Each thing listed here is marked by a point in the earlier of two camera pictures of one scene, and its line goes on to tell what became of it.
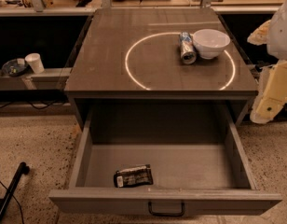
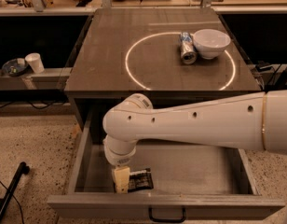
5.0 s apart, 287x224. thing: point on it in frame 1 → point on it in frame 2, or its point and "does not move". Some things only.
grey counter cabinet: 157,54 does not move
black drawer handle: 168,214 → 169,220
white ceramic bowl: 210,42 does not move
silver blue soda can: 188,56 does not move
